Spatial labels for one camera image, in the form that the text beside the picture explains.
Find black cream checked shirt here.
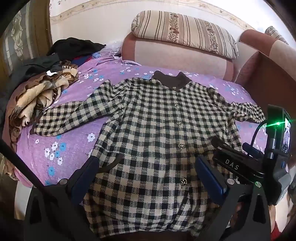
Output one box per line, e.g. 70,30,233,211
32,71,265,238

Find purple floral bed sheet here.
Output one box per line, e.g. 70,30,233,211
17,57,265,185

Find brown beige patterned blanket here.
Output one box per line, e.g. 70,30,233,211
2,61,78,151

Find black garment pile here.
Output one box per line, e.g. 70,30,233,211
1,37,105,123

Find pink padded headboard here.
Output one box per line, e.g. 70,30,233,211
121,33,234,81

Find striped floral pillow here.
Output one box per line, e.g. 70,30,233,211
131,10,239,60

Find wooden glass wardrobe door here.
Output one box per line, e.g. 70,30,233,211
0,2,53,77

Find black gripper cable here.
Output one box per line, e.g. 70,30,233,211
250,120,269,149

